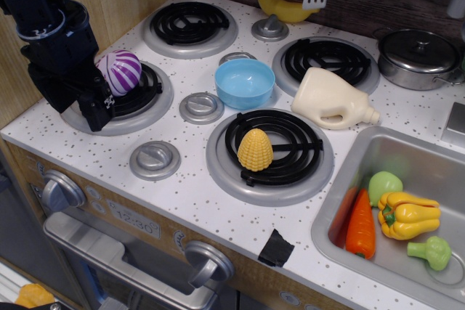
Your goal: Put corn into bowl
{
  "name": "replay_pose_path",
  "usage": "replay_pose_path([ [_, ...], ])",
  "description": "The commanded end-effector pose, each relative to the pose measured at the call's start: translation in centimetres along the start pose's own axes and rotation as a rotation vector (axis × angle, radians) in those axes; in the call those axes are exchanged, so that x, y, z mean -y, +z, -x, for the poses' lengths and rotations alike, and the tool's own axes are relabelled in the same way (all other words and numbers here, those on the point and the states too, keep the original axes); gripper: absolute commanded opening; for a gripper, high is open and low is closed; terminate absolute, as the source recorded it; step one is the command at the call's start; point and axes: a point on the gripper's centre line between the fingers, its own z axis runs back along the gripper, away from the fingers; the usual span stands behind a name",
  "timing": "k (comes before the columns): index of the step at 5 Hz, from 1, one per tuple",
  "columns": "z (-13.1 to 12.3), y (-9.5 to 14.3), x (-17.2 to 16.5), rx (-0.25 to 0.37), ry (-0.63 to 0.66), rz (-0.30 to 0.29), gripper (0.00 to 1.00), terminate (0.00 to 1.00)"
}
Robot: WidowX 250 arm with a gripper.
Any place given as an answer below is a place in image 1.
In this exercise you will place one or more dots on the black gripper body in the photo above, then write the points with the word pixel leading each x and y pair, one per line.
pixel 62 60

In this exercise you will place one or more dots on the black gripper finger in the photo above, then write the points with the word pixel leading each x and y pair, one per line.
pixel 97 110
pixel 100 85

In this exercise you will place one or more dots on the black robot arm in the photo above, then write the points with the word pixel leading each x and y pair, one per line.
pixel 35 14

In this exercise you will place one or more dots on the grey knob behind bowl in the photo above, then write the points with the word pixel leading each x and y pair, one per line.
pixel 236 56

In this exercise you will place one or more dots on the light blue plastic bowl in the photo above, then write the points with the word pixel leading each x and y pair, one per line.
pixel 244 84

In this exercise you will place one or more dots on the yellow toy corn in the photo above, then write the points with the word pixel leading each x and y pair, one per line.
pixel 255 151

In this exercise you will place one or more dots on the purple white striped ball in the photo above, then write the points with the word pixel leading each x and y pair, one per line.
pixel 122 70

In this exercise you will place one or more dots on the front left black burner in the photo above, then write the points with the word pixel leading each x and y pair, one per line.
pixel 140 108

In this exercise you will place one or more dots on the black burner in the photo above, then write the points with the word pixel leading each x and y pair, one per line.
pixel 346 59
pixel 302 158
pixel 140 108
pixel 189 30

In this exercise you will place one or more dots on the grey top knob front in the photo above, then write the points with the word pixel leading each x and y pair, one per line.
pixel 154 161

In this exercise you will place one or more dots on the left oven dial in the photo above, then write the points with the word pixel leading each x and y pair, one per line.
pixel 61 192

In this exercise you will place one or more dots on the oven dial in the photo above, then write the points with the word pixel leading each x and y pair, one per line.
pixel 208 263
pixel 61 192

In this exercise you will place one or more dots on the back left black burner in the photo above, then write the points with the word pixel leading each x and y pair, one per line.
pixel 189 30

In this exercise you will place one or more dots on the grey top knob middle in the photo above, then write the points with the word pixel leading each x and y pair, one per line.
pixel 201 108

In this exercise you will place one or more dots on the grey top knob back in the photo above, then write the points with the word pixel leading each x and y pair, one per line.
pixel 270 29

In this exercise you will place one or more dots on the right oven dial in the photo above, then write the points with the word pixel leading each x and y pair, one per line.
pixel 208 263

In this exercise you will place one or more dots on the yellow toy on floor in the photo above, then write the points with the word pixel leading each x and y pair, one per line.
pixel 33 295

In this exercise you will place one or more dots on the yellow toy banana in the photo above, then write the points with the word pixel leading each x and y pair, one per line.
pixel 286 11

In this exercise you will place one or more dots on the front right black burner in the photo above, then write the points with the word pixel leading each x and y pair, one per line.
pixel 302 158

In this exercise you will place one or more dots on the cream plastic jug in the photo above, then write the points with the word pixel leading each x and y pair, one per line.
pixel 331 103

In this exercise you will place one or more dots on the black tape piece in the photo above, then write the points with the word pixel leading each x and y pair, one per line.
pixel 276 250

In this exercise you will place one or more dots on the back right black burner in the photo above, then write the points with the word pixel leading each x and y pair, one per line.
pixel 346 59

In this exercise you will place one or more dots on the orange toy carrot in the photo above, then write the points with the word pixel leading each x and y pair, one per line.
pixel 361 233

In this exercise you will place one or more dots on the green toy apple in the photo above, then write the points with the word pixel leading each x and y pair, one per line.
pixel 380 183

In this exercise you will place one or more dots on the steel pot with lid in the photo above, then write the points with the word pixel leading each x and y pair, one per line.
pixel 417 59

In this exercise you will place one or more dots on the yellow toy bell pepper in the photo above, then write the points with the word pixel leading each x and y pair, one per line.
pixel 403 216

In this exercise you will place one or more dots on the steel sink basin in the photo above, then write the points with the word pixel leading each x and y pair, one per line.
pixel 426 170

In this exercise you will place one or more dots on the green toy broccoli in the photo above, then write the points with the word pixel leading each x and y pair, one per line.
pixel 435 250

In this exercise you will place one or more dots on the grey oven door handle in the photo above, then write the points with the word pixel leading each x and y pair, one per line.
pixel 117 270

